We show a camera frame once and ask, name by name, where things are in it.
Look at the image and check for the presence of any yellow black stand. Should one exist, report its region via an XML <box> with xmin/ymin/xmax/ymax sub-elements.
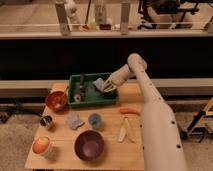
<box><xmin>179</xmin><ymin>97</ymin><xmax>213</xmax><ymax>143</ymax></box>

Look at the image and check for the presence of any blue-grey sponge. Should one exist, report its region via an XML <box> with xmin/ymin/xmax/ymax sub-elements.
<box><xmin>93</xmin><ymin>78</ymin><xmax>105</xmax><ymax>92</ymax></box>

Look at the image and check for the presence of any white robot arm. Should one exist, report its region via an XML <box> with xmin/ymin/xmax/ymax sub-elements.
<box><xmin>103</xmin><ymin>53</ymin><xmax>188</xmax><ymax>171</ymax></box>

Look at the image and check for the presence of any black-handled kitchen tool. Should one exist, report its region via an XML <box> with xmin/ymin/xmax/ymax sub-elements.
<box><xmin>74</xmin><ymin>74</ymin><xmax>85</xmax><ymax>103</ymax></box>

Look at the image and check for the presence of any wooden spoon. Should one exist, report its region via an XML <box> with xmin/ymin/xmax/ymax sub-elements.
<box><xmin>59</xmin><ymin>86</ymin><xmax>69</xmax><ymax>102</ymax></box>

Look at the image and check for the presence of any orange carrot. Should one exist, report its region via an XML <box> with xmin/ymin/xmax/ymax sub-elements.
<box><xmin>119</xmin><ymin>108</ymin><xmax>140</xmax><ymax>116</ymax></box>

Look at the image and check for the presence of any yellow banana peel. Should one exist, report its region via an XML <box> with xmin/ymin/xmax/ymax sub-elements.
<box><xmin>118</xmin><ymin>117</ymin><xmax>135</xmax><ymax>143</ymax></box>

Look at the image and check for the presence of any small blue cup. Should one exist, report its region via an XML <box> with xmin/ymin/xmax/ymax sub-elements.
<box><xmin>88</xmin><ymin>113</ymin><xmax>102</xmax><ymax>129</ymax></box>

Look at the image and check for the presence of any red-brown bowl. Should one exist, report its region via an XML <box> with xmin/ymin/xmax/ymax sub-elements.
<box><xmin>45</xmin><ymin>91</ymin><xmax>67</xmax><ymax>112</ymax></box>

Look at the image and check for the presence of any apple in white cup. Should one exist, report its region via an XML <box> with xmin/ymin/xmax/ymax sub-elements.
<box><xmin>32</xmin><ymin>137</ymin><xmax>54</xmax><ymax>159</ymax></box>

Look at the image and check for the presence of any purple bowl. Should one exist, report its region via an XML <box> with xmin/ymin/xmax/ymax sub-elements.
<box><xmin>74</xmin><ymin>130</ymin><xmax>105</xmax><ymax>162</ymax></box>

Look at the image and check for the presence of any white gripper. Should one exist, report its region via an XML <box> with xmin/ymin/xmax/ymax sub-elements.
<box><xmin>104</xmin><ymin>64</ymin><xmax>134</xmax><ymax>93</ymax></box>

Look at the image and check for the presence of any green plastic tray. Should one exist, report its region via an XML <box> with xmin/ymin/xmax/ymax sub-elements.
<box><xmin>68</xmin><ymin>72</ymin><xmax>118</xmax><ymax>108</ymax></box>

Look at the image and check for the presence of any metal cup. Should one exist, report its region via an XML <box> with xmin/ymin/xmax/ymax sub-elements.
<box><xmin>40</xmin><ymin>115</ymin><xmax>55</xmax><ymax>131</ymax></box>

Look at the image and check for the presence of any crumpled grey cloth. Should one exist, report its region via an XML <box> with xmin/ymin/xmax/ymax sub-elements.
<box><xmin>67</xmin><ymin>113</ymin><xmax>84</xmax><ymax>130</ymax></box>

